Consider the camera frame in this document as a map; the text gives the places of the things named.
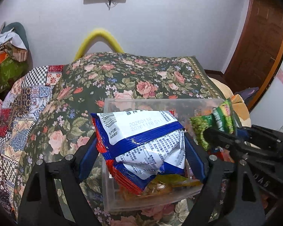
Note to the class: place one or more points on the clear plastic storage box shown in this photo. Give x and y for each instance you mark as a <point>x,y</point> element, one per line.
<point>158,192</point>

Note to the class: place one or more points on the green snack bag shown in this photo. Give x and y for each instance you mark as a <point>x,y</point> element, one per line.
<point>221,118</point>

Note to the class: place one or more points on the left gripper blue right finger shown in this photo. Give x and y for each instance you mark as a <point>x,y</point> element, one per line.
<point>196,157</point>

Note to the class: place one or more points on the yellow curved tube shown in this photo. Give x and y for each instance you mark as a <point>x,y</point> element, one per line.
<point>96,36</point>

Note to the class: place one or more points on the patchwork quilt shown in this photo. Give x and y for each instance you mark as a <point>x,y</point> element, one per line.
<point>21,109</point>

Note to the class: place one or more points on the pile of clothes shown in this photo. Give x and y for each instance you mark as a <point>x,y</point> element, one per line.
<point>14,50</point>

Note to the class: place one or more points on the floral green bedspread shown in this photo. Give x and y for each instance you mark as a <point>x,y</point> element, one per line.
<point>64,125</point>

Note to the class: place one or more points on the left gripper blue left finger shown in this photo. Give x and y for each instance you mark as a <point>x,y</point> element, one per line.
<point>88,160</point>

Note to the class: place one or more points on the blue white snack bag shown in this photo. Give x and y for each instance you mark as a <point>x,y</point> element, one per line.
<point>138,145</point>

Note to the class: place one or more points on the wooden door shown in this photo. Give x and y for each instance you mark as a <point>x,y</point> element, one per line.
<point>259,52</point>

